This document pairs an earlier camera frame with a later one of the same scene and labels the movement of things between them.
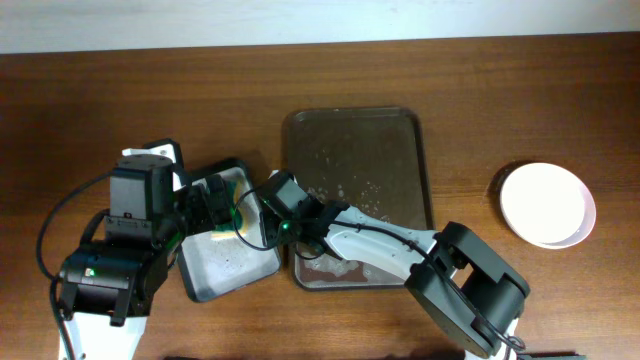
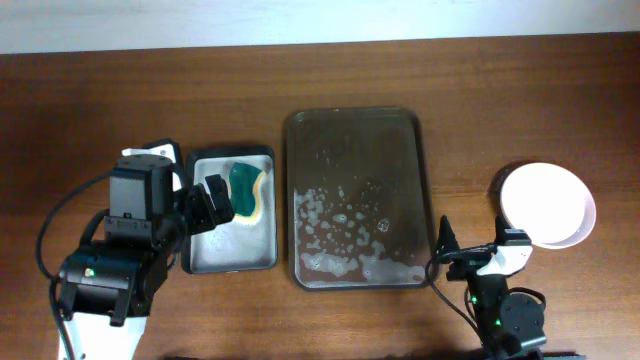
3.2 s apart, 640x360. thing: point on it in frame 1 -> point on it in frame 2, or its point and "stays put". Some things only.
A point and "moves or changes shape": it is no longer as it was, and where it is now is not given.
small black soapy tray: (234, 252) moves or changes shape
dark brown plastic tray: (370, 157) stays put
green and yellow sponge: (237, 229) -> (245, 184)
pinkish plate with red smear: (547, 205) stays put
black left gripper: (205, 218) stays put
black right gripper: (273, 236) -> (468, 263)
